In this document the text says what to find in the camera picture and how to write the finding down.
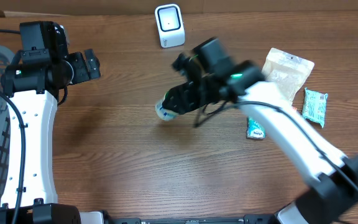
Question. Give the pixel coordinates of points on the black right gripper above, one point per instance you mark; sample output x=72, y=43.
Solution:
x=188, y=98

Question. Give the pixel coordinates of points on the green lidded jar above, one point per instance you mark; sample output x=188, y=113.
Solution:
x=166, y=108

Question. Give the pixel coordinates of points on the small teal tissue pack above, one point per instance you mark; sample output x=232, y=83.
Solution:
x=254, y=129

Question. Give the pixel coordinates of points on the brown snack packet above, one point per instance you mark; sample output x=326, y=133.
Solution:
x=288, y=71

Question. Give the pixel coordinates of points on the green wet wipes pack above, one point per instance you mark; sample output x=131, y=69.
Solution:
x=314, y=106

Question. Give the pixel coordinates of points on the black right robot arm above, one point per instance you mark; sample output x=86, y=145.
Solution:
x=213, y=77

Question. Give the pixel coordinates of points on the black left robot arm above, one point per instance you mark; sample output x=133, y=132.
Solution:
x=31, y=86

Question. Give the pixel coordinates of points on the white barcode scanner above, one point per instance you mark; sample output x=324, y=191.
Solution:
x=170, y=25

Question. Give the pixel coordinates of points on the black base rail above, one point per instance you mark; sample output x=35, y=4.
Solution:
x=191, y=220

